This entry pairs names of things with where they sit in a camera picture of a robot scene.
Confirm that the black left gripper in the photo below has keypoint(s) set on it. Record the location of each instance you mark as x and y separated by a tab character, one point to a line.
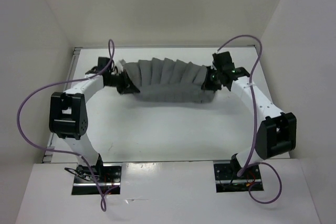
127	86

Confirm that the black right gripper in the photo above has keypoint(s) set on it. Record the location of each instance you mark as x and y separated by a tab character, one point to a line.
208	85

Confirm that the grey pleated skirt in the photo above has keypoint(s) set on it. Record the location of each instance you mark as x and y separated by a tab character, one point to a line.
168	81

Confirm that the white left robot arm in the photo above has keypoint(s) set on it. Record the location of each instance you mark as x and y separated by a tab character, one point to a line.
86	155

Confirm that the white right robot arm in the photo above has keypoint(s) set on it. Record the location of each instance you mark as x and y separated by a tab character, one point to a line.
274	131

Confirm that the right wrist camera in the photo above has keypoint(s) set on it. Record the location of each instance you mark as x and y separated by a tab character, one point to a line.
223	61

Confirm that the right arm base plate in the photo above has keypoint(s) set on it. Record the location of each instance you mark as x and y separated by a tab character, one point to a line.
227	181

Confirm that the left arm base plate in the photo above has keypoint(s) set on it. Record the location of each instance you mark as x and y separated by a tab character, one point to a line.
108	178

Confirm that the aluminium table frame rail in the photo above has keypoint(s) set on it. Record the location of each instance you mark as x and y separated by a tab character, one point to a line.
62	124

